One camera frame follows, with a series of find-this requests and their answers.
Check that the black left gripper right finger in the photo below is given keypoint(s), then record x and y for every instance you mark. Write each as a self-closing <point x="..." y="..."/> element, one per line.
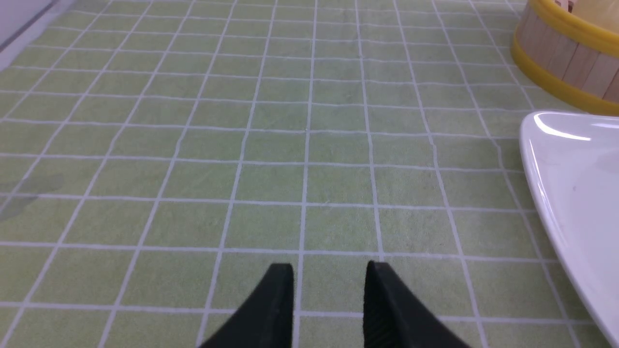
<point x="393" y="317"/>

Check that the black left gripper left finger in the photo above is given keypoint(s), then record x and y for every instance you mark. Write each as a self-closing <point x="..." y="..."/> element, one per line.
<point x="266" y="317"/>

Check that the white square plate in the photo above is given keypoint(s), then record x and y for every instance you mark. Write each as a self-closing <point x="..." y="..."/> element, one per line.
<point x="571" y="162"/>

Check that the green checkered tablecloth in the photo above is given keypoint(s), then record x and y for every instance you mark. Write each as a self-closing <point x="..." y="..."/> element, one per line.
<point x="158" y="155"/>

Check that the bamboo steamer basket yellow rim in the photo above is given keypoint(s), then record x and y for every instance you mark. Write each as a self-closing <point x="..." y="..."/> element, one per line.
<point x="569" y="48"/>

